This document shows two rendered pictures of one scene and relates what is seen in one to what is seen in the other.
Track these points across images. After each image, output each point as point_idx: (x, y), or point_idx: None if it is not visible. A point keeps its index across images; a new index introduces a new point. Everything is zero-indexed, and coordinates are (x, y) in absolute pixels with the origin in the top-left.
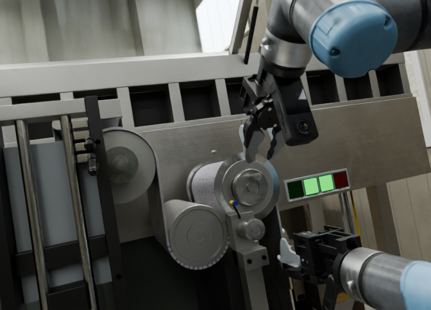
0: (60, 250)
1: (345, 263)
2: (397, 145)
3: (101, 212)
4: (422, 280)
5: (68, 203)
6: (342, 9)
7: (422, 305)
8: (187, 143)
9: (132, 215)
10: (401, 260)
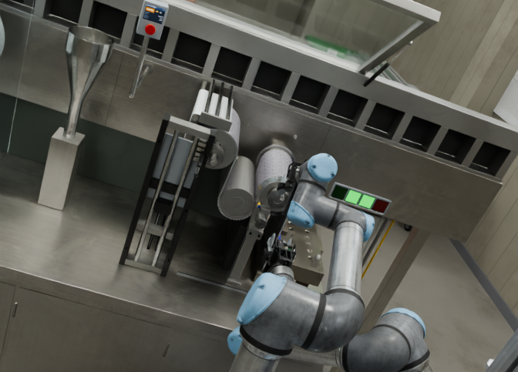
0: (169, 187)
1: (275, 268)
2: (451, 209)
3: (193, 179)
4: None
5: (181, 169)
6: (297, 208)
7: None
8: (280, 121)
9: None
10: None
